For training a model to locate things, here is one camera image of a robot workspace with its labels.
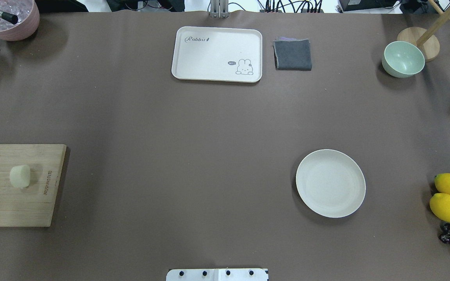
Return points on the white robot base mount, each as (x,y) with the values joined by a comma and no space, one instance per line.
(223,274)

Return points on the folded grey cloth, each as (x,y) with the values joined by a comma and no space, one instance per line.
(292,54)

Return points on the wooden cup tree stand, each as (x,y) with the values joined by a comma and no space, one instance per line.
(425,40)

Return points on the dark cherries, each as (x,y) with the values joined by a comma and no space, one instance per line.
(444,237)

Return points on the bamboo cutting board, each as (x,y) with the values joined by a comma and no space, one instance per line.
(31,206)

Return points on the cream round plate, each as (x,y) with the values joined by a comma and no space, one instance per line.
(330,183)

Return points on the aluminium frame post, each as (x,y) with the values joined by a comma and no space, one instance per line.
(219,9)

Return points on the cream rabbit tray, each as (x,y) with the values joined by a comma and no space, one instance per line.
(218,54)

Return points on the pink bowl with ice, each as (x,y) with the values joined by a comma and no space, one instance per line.
(28,19)

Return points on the yellow lemon near lime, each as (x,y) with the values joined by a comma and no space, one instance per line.
(440,206)

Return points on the white steamed bun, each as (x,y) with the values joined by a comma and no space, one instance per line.
(20,176)

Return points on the mint green bowl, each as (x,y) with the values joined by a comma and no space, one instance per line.
(401,59)

